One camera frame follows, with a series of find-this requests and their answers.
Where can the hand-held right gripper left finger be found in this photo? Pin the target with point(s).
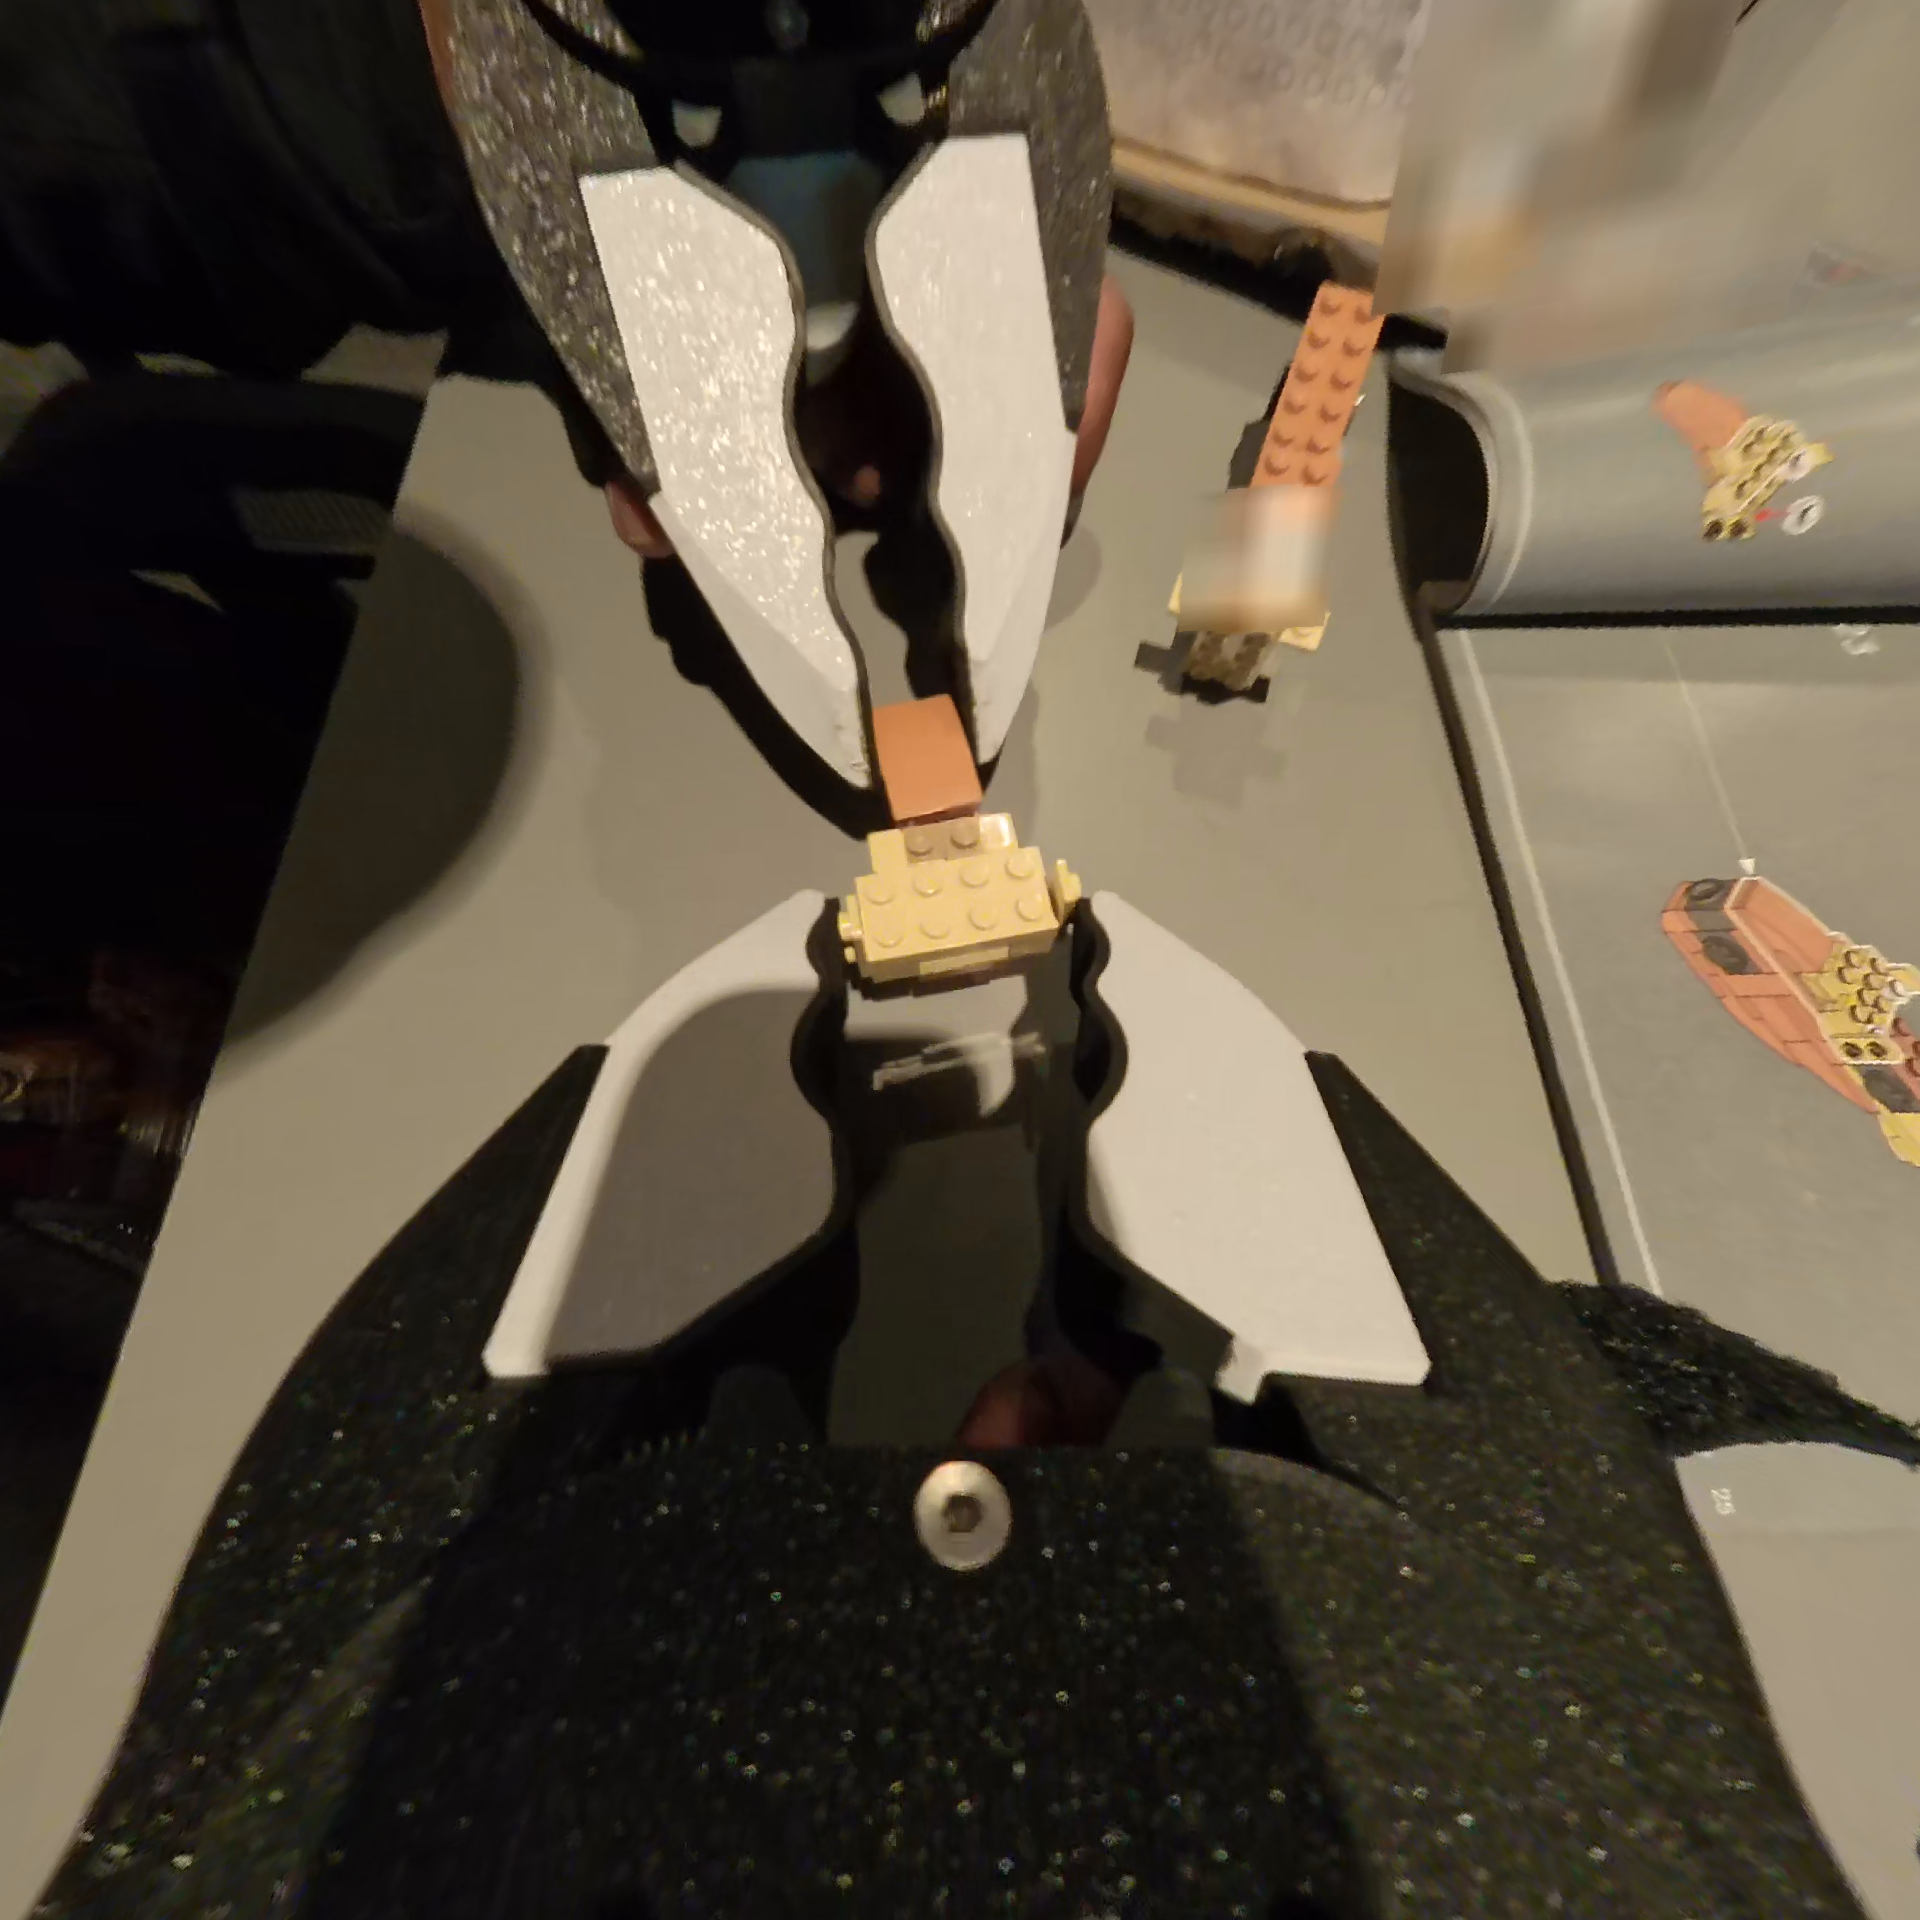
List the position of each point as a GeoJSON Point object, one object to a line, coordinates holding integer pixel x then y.
{"type": "Point", "coordinates": [662, 1171]}

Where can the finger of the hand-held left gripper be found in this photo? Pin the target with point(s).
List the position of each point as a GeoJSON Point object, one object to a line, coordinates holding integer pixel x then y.
{"type": "Point", "coordinates": [990, 389]}
{"type": "Point", "coordinates": [706, 377]}

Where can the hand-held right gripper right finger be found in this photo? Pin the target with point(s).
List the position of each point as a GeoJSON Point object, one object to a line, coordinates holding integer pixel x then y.
{"type": "Point", "coordinates": [1244, 1186]}

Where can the brown brick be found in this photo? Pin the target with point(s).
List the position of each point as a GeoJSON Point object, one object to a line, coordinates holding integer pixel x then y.
{"type": "Point", "coordinates": [932, 757]}

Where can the tan brick assembly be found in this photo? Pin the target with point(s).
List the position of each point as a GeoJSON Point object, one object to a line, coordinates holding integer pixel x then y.
{"type": "Point", "coordinates": [962, 908]}

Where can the person's left forearm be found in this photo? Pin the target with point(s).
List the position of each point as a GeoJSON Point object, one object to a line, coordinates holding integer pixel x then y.
{"type": "Point", "coordinates": [226, 150]}

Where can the grey desk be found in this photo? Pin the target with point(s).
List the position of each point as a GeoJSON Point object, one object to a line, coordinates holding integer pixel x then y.
{"type": "Point", "coordinates": [1276, 901]}

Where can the person's left hand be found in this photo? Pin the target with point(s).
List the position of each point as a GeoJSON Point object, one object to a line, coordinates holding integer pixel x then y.
{"type": "Point", "coordinates": [1108, 377]}

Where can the orange and tan brick model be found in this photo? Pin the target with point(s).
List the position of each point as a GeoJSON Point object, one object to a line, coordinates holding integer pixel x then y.
{"type": "Point", "coordinates": [1321, 389]}

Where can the white printed paper bag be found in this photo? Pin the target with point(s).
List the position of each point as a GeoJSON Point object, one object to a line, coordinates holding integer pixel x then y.
{"type": "Point", "coordinates": [1244, 77]}

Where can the grey instruction booklet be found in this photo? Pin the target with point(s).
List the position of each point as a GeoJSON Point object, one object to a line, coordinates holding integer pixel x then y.
{"type": "Point", "coordinates": [1651, 781]}

